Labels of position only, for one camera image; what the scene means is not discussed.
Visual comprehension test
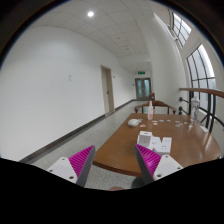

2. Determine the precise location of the wooden handrail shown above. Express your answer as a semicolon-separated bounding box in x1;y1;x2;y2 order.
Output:
179;88;224;99

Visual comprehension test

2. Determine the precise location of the brown wooden table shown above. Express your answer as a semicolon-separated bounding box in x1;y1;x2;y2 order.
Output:
92;112;222;178

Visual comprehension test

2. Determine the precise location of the grey double door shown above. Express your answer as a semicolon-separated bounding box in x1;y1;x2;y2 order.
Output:
135;78;151;100

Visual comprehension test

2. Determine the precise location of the white cube charger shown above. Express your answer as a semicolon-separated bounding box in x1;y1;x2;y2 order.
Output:
137;131;152;147

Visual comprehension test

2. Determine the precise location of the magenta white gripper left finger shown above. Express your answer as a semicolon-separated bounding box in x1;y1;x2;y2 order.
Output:
47;145;96;187

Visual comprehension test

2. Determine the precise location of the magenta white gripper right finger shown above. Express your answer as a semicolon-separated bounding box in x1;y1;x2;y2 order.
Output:
134;144;182;184

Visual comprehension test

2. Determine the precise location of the green exit sign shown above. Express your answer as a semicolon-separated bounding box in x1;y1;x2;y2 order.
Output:
138;71;145;75

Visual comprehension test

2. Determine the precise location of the white folded cloth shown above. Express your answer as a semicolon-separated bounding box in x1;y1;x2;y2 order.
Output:
128;119;142;127

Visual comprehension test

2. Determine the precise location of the white bottle orange liquid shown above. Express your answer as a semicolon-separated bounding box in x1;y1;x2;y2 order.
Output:
148;101;154;120

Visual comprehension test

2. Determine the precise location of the upper skylight window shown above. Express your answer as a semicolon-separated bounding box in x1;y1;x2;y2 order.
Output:
173;14;191;47

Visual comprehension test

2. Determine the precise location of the large arched window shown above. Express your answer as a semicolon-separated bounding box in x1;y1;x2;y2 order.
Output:
186;45;216;131

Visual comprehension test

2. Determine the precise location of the clear plastic water bottle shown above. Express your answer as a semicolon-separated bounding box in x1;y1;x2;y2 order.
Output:
191;96;200;124

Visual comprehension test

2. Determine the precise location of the wooden chair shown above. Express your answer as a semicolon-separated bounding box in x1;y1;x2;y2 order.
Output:
134;100;176;115

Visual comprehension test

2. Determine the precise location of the beige side door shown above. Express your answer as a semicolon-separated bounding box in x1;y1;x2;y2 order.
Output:
101;66;115;115

